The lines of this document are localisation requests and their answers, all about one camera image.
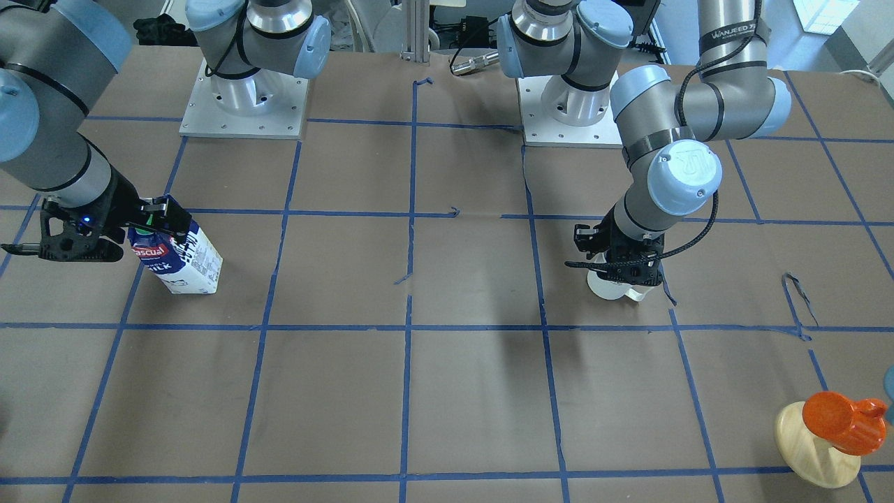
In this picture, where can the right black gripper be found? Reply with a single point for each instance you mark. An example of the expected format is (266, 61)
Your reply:
(120, 200)

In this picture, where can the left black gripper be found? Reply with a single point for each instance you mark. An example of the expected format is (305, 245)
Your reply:
(624, 246)

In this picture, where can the white mug grey inside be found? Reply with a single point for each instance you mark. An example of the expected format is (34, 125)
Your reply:
(609, 290)

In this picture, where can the blue white milk carton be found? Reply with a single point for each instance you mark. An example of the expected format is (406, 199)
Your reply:
(193, 268)

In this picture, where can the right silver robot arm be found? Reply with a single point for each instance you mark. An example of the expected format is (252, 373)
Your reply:
(56, 64)

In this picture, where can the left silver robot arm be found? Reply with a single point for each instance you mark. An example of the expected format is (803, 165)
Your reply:
(665, 128)

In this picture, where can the blue mug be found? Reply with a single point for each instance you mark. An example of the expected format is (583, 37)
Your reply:
(888, 384)

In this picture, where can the orange mug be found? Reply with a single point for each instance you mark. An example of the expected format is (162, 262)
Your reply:
(853, 427)

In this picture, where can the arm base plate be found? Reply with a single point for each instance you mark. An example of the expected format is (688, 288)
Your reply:
(266, 105)
(555, 114)

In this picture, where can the aluminium frame post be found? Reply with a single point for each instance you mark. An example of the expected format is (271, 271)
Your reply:
(416, 45)

